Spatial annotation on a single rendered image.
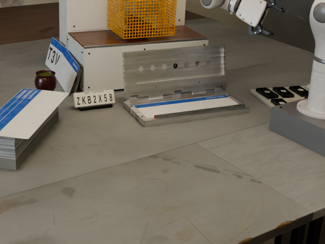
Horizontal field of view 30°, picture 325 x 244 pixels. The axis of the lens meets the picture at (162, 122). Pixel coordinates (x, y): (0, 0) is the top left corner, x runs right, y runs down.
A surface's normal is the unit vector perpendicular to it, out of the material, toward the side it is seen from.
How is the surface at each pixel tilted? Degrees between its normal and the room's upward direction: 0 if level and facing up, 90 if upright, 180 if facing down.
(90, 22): 90
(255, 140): 0
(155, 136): 0
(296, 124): 90
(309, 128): 90
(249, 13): 76
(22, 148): 90
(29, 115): 0
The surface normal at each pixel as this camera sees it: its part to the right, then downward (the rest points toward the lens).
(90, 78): 0.42, 0.38
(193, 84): 0.42, 0.15
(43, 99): 0.05, -0.92
